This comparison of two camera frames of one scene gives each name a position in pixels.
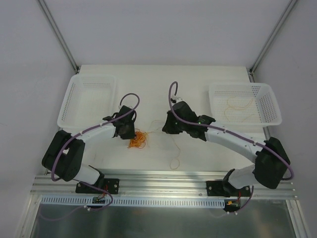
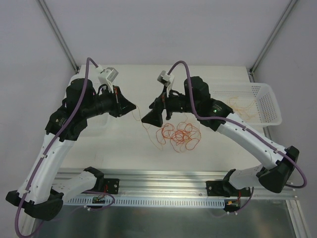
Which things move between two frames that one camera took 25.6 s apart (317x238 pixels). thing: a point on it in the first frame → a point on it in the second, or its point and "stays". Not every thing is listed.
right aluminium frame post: x=289 y=9 stays
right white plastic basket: x=251 y=104 stays
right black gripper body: x=169 y=125 → x=165 y=107
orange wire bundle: x=139 y=138 → x=185 y=136
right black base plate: x=222 y=188 stays
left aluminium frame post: x=58 y=33 stays
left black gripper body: x=127 y=131 → x=117 y=103
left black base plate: x=112 y=185 stays
